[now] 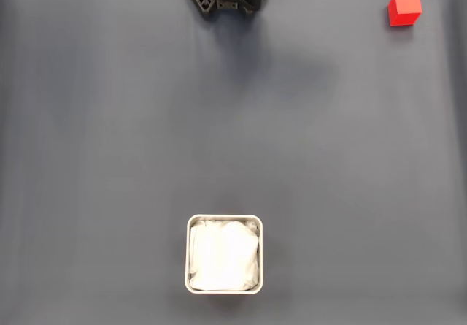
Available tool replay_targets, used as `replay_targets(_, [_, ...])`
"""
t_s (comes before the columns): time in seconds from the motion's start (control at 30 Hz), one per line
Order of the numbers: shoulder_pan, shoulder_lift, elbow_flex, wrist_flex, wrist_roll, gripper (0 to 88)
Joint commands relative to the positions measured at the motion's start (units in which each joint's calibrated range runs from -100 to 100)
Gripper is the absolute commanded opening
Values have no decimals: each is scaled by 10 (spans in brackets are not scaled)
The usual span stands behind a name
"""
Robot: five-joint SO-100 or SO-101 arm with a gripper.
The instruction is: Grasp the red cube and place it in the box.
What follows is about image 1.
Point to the red cube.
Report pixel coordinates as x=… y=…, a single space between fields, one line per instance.
x=405 y=9

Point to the square metal box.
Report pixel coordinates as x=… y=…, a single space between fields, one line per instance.
x=187 y=255

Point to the grey table mat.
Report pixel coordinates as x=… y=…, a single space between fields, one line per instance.
x=109 y=128

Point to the white cloth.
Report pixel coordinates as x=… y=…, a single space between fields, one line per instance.
x=224 y=255

